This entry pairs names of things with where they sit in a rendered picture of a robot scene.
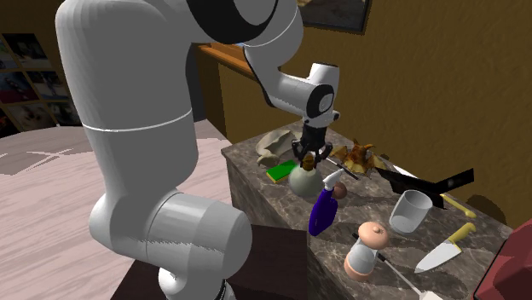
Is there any golden brown winged figure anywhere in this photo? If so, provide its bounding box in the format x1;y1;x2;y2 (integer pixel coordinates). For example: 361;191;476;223
330;139;390;176

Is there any dark robot stand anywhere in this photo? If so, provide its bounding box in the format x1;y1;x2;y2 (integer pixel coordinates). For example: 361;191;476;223
109;224;311;300

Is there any white spatula with black handle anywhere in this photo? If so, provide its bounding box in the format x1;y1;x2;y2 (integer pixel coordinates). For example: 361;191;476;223
351;232;444;300

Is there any clear glass cup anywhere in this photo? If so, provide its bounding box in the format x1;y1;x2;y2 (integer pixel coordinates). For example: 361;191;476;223
389;189;435;235

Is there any dark red appliance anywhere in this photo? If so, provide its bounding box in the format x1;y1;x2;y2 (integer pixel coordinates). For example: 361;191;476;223
471;217;532;300

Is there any blue spray bottle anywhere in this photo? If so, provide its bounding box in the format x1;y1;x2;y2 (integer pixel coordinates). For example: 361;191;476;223
308;168;346;238

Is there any pink and grey grinder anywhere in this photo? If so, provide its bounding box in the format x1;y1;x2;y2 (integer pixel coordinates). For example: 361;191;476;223
343;221;390;283

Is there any yellow-handled chef knife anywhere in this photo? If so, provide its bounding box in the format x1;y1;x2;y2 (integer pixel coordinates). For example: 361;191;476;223
414;222;477;274

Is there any thin black-handled tool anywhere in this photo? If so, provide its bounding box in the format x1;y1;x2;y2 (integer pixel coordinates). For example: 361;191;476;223
325;156;360;182

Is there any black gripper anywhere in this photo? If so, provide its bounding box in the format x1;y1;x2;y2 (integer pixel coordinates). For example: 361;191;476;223
292;122;334;164

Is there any round grey corked flask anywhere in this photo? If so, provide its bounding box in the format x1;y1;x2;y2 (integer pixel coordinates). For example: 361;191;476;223
288;153;326;199

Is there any brown wooden cabinet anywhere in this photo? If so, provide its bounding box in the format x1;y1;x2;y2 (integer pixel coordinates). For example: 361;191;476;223
194;42;310;144

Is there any framed photo collage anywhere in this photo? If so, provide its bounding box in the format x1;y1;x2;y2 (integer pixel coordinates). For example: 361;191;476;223
0;32;83;139

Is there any small brown ball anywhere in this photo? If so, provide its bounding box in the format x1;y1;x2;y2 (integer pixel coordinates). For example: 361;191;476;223
332;182;349;201

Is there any green and yellow sponge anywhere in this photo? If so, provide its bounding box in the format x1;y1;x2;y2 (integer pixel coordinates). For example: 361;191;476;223
265;159;298;185

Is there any dark framed wall picture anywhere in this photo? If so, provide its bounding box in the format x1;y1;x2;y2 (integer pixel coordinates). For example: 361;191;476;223
296;0;373;36

